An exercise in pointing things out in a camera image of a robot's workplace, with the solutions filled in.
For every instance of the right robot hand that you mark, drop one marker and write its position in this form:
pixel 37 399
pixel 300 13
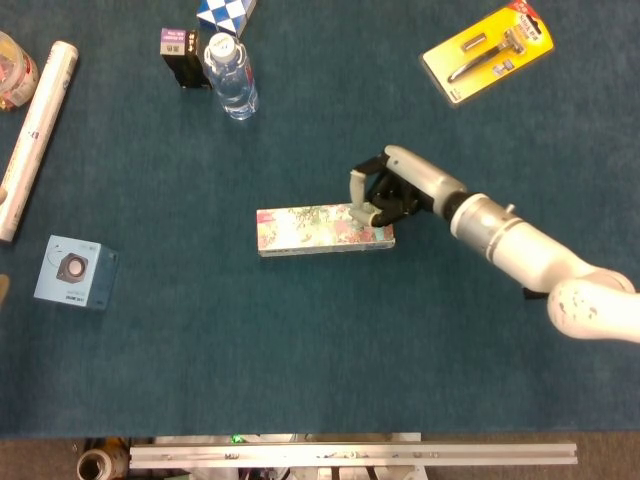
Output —
pixel 400 187

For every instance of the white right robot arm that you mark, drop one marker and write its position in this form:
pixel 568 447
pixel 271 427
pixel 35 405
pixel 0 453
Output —
pixel 530 255

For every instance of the floral rectangular box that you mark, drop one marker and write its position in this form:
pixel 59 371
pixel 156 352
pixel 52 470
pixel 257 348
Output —
pixel 310 232

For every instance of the blue white checkered box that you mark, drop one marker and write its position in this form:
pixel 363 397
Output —
pixel 224 15

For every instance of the black and purple box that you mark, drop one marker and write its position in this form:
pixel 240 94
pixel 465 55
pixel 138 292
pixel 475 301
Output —
pixel 181 56

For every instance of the light blue speaker box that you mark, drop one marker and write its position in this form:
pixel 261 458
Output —
pixel 75 272

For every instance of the razor in yellow blister pack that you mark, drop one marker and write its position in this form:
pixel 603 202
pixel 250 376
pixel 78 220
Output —
pixel 487 52

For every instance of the clear plastic water bottle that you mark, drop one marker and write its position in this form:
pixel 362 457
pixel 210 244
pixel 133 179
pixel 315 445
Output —
pixel 231 80

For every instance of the teal table cloth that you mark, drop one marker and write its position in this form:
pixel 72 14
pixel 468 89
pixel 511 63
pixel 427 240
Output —
pixel 250 350

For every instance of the white rolled paper tube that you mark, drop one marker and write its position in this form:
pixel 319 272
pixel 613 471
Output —
pixel 35 135

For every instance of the clear plastic jar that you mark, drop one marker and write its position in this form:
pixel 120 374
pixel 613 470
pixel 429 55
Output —
pixel 14 72

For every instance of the brown tape roll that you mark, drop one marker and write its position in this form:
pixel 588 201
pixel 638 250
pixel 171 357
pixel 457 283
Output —
pixel 97 462

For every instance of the aluminium extrusion rail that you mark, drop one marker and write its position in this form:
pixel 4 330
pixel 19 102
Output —
pixel 350 455

